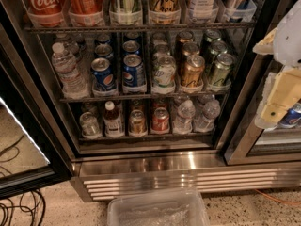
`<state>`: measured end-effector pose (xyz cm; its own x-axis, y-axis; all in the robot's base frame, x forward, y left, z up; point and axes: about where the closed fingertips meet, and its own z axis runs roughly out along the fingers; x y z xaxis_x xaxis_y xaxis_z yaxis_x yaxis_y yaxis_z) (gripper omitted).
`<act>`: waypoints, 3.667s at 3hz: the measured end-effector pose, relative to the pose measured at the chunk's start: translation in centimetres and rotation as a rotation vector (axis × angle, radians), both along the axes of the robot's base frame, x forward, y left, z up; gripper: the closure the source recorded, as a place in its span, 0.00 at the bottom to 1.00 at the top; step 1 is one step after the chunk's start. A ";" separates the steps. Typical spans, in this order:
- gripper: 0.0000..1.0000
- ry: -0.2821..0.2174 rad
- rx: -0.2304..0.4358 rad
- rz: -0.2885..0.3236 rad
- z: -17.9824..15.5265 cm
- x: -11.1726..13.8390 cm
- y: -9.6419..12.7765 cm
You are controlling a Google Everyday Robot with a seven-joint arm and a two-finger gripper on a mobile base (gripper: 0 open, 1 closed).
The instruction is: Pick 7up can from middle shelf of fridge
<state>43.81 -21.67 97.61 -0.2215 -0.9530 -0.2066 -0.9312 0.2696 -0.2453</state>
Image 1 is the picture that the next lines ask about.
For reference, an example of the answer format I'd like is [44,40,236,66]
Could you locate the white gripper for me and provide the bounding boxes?
[252,28,301,129]

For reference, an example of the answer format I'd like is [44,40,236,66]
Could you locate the white green 7up can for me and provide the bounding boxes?
[152,55,176,88]

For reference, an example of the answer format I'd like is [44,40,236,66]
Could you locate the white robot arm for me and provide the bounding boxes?
[253,0,301,129]

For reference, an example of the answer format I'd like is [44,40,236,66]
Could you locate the front green can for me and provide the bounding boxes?
[208,53,235,87]

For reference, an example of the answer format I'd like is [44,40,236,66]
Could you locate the blue can behind right door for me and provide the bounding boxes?
[278,103,301,128]

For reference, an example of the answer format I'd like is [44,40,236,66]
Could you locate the front gold can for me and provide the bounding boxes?
[181,55,205,88]

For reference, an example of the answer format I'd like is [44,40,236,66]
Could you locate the right fridge glass door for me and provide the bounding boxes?
[222,0,300,165]

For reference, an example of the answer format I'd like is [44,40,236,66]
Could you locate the gold La Croix can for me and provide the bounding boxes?
[149,0,181,25]

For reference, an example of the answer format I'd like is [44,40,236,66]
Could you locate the red can bottom shelf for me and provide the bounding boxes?
[151,107,169,134]

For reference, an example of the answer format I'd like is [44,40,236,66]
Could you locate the pepsi can row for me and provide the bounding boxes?
[94,44,114,60]
[122,40,141,56]

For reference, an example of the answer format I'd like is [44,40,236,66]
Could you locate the front blue Pepsi can right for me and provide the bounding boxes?
[122,54,145,88]

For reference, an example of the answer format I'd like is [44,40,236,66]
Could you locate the blue pepsi can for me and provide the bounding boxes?
[91,57,117,91]
[122,54,145,88]

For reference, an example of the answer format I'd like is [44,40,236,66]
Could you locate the green striped tall can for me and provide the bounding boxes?
[109,0,142,25]

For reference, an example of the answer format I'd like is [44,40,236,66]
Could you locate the gold can bottom shelf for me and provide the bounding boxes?
[129,109,147,137]

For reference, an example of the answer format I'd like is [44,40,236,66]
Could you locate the front blue Pepsi can left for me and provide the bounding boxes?
[91,57,117,91]

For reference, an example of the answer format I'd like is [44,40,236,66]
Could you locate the orange red soda can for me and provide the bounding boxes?
[69,0,103,26]

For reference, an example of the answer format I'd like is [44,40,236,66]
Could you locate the silver can bottom shelf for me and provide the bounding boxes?
[80,112,103,139]

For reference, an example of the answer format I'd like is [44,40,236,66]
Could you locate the front water bottle middle shelf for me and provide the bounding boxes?
[52,42,90,99]

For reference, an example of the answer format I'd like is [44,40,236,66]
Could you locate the steel fridge bottom grille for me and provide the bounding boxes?
[71,151,301,202]

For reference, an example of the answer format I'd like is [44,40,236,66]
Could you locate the red Coca-Cola can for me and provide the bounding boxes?
[28,0,62,27]

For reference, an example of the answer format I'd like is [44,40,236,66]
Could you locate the open fridge glass door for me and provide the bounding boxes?
[0,5,71,199]

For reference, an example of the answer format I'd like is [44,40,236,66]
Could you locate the water bottle bottom right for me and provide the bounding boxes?
[194,100,221,133]

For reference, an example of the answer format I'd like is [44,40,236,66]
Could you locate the water bottle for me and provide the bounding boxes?
[173,100,196,135]
[194,100,221,133]

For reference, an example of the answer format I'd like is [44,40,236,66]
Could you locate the water bottle bottom left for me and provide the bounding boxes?
[173,100,196,135]

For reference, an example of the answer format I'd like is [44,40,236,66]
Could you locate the brown juice bottle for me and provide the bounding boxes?
[103,101,124,137]

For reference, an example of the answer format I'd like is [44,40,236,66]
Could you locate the clear plastic bin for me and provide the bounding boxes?
[107,188,210,226]

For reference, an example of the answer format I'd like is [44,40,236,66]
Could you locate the middle wire shelf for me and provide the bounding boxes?
[59,90,230,103]

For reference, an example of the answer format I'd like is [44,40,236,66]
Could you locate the wire shelf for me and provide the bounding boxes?
[59,90,230,103]
[24,22,255,34]

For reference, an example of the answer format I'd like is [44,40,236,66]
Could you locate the orange cable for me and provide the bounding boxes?
[254,189,301,205]

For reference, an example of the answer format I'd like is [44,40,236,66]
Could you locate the top wire shelf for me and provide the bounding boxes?
[24,22,255,34]

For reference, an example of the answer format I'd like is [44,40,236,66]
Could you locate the black floor cables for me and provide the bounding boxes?
[0,189,47,226]

